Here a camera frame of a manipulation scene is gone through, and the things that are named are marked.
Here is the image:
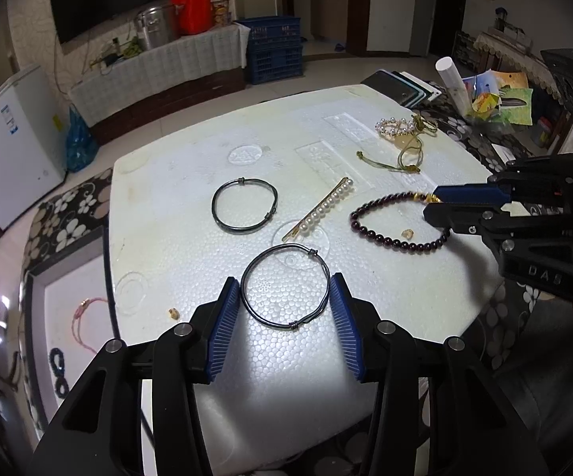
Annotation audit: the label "dark red bead bracelet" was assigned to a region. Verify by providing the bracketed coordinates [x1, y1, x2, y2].
[349, 190, 452, 254]

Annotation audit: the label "black cord bracelet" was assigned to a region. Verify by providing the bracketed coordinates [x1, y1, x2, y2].
[210, 176, 280, 234]
[239, 244, 331, 331]

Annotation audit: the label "pearl ring brooch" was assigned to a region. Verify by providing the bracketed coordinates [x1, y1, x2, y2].
[375, 118, 415, 138]

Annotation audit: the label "pearl gold hair clip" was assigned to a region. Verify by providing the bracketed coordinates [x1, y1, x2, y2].
[281, 176, 354, 243]

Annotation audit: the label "floral black tablecloth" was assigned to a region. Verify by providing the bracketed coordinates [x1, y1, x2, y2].
[24, 119, 542, 367]

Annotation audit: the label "colourful snack packets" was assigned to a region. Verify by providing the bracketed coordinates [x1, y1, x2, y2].
[463, 70, 533, 126]

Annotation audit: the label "white plastic tube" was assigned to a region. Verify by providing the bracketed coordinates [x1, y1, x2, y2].
[435, 56, 471, 117]

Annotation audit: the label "stack of dark tablets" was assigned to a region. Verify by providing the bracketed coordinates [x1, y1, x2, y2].
[362, 69, 442, 109]

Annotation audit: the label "grey tray white lining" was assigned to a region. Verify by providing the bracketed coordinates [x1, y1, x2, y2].
[21, 225, 120, 441]

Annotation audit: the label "blue plastic bag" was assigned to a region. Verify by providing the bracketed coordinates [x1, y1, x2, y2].
[66, 106, 99, 173]

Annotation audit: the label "blue plastic crates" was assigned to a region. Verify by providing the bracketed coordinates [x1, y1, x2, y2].
[237, 16, 304, 85]

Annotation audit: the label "cabinet with white cloth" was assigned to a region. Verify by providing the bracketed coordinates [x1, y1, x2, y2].
[68, 24, 250, 145]

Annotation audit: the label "white chest freezer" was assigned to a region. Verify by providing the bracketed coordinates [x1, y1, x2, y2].
[0, 63, 69, 230]

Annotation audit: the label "steel stock pot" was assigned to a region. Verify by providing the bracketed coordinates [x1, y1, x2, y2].
[135, 4, 178, 50]

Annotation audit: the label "red plastic bag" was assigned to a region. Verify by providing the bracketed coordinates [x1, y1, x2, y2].
[170, 0, 213, 36]

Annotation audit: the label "pink cord bracelet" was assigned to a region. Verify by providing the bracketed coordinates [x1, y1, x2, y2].
[70, 296, 115, 356]

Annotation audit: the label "dark blue bead bracelet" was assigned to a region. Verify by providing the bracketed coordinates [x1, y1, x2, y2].
[48, 347, 70, 400]

